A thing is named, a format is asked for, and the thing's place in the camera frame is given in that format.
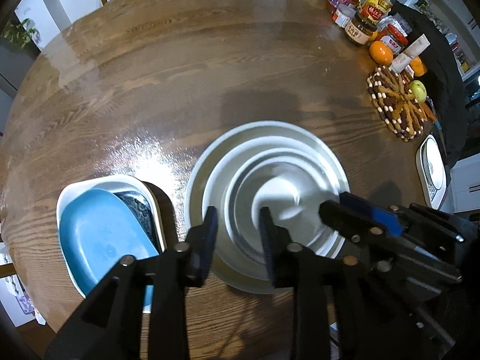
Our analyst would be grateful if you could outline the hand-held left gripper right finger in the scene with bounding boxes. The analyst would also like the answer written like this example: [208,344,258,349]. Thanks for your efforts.
[259,207,376,360]

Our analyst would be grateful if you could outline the small white plate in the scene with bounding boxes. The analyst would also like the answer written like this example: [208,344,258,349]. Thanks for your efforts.
[414,134,451,211]

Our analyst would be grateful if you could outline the green apple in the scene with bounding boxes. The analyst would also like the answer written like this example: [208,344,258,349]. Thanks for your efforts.
[407,80,428,104]

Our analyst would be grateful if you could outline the large white bowl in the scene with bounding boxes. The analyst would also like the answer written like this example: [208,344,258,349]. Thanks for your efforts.
[184,120,352,295]

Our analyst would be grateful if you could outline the orange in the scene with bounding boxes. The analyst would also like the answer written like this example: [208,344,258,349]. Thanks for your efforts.
[409,56,428,78]
[369,40,394,65]

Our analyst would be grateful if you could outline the small white bowl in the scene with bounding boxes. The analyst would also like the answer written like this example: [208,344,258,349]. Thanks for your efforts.
[224,151,334,261]

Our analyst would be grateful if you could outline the clear plastic jar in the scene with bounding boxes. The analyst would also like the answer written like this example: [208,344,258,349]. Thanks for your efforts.
[379,13,413,35]

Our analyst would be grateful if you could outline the trailing green plant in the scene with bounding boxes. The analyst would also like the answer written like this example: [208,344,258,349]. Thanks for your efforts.
[2,18,39,50]

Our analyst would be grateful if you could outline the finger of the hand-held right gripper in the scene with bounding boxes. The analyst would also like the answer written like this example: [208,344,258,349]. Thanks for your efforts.
[319,200,464,283]
[339,191,408,238]

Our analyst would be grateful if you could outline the white tube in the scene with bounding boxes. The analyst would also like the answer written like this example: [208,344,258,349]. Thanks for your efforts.
[390,33,430,74]

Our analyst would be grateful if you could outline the red lid jar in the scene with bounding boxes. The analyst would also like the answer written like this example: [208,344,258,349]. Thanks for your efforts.
[375,24,410,55]

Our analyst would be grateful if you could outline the brown sauce jar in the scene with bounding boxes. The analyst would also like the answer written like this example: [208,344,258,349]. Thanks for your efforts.
[344,15,378,46]

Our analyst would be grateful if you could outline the small white label jar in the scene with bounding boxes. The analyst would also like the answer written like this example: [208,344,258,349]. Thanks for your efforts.
[333,5,357,29]

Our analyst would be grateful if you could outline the large blue patterned square plate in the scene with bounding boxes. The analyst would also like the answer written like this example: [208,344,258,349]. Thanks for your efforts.
[56,174,168,298]

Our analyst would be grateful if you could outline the black cloth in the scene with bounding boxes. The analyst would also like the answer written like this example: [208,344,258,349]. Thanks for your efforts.
[392,1,470,170]

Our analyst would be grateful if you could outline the medium white bowl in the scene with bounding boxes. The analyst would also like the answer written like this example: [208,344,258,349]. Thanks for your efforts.
[202,135,340,282]

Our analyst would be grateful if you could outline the wooden beaded trivet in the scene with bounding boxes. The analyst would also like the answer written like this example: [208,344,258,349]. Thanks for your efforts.
[366,65,438,143]

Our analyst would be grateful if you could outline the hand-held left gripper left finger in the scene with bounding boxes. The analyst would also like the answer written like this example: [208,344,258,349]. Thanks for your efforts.
[45,206,219,360]

